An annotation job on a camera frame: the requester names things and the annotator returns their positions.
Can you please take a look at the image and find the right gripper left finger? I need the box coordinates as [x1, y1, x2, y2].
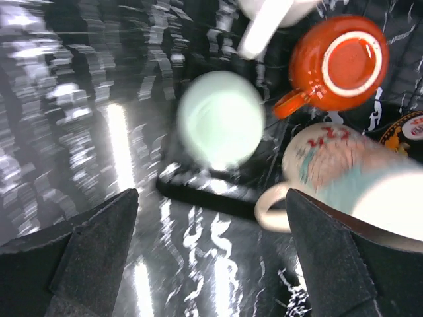
[1, 189, 139, 316]

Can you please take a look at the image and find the cream cup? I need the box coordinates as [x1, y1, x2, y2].
[237, 0, 318, 60]

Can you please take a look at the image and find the green cup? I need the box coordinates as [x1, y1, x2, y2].
[176, 71, 266, 171]

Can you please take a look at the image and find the beige printed mug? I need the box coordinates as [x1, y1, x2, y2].
[254, 122, 422, 240]

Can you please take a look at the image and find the black skull mug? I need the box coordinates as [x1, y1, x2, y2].
[365, 110, 422, 160]

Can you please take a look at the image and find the black wire dish rack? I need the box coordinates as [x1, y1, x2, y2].
[157, 1, 422, 219]

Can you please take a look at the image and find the orange black mug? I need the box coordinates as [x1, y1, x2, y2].
[273, 15, 389, 119]

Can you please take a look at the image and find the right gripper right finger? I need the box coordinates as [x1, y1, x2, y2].
[286, 189, 422, 316]

